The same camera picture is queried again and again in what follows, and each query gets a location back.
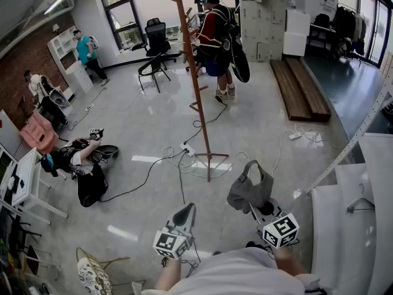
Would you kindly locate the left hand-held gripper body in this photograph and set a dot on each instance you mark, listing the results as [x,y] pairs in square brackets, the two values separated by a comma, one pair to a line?
[172,241]

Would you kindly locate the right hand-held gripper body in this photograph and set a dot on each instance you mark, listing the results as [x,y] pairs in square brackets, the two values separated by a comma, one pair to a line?
[281,230]

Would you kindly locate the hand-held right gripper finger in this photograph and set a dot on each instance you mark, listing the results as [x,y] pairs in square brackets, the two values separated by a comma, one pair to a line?
[255,214]
[278,207]

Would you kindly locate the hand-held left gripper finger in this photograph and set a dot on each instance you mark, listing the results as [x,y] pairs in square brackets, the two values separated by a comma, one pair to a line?
[181,215]
[192,217]

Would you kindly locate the grey fabric bag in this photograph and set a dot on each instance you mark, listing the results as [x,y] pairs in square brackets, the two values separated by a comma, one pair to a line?
[248,189]

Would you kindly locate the brown wooden coat rack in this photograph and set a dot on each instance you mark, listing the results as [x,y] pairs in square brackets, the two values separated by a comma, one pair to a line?
[196,84]

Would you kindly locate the person's right forearm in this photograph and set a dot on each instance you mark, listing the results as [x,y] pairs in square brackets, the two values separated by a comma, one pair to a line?
[287,261]

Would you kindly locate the person's left forearm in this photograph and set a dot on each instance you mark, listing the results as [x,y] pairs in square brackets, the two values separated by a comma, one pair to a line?
[167,275]

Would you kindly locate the person's right black shoe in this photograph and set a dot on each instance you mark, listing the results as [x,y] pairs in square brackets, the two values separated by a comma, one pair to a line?
[255,245]

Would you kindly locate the person's black shoe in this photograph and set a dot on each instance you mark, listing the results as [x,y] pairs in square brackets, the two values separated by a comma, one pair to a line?
[255,245]
[217,253]

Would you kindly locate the person's left black shoe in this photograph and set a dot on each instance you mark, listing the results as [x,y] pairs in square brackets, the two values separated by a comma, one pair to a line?
[217,253]

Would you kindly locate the person's white shirt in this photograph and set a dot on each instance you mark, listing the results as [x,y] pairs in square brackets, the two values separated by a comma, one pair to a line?
[233,275]

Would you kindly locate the white power strip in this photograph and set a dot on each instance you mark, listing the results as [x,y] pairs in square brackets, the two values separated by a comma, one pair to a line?
[188,149]
[89,107]
[295,136]

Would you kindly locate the white cover sheet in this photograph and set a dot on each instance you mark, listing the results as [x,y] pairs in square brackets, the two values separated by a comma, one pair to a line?
[347,250]

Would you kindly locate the grey clothes hanger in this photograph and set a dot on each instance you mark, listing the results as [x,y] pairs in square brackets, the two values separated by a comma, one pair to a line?
[362,202]

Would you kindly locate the wooden step platform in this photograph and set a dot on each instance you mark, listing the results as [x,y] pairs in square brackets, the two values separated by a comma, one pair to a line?
[298,91]

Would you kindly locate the black metal side chair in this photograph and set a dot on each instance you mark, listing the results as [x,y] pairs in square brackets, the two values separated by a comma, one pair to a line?
[152,68]

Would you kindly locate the white small table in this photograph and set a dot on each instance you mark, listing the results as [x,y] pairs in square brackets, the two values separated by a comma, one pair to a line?
[26,177]

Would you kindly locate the pink fabric chair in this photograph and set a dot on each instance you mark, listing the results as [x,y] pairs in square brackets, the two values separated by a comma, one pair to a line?
[40,134]

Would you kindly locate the white stacked boxes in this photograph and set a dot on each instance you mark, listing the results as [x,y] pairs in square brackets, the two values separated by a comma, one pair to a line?
[296,32]

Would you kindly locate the white shelf cabinet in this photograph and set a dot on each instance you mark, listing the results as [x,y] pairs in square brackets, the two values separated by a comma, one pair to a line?
[73,72]

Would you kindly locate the black mesh office chair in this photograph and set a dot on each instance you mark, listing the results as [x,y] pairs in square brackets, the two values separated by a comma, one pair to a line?
[156,35]

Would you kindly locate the grey metal lockers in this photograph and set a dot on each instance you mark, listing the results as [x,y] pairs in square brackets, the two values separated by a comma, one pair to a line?
[264,17]

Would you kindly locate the black bag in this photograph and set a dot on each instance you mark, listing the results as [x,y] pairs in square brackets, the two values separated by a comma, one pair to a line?
[321,21]

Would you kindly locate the glass door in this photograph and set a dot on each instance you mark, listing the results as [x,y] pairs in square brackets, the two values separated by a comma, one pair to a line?
[376,26]

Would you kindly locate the black framed window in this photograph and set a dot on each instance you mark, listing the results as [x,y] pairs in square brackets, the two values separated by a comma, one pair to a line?
[118,14]

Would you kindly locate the white perforated shelf frame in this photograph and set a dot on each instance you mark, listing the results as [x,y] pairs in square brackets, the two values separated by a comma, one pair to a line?
[353,140]

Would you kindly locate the clothes rail with dark garments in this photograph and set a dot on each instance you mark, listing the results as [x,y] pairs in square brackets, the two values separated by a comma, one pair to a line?
[345,26]

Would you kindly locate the wall lamp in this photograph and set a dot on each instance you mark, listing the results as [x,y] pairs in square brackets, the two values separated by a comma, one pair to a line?
[56,28]

